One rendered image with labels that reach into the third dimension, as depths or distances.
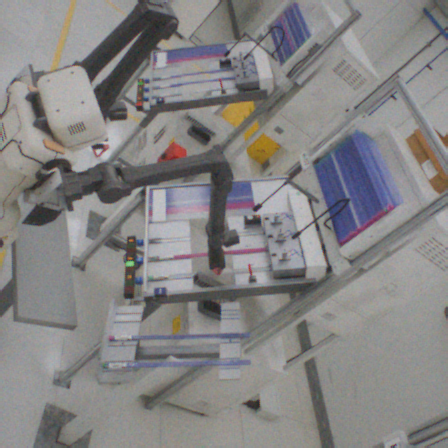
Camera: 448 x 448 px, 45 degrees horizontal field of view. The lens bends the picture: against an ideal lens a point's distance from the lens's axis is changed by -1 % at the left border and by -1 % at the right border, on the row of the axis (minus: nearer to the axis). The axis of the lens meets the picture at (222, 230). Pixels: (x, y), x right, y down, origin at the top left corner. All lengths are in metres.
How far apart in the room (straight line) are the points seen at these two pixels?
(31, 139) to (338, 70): 2.18
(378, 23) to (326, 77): 1.99
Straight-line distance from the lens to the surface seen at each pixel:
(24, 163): 1.63
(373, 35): 5.33
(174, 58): 3.81
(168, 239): 2.45
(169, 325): 2.62
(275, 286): 2.24
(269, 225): 2.40
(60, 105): 1.62
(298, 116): 3.47
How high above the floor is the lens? 2.17
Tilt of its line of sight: 30 degrees down
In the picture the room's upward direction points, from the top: 49 degrees clockwise
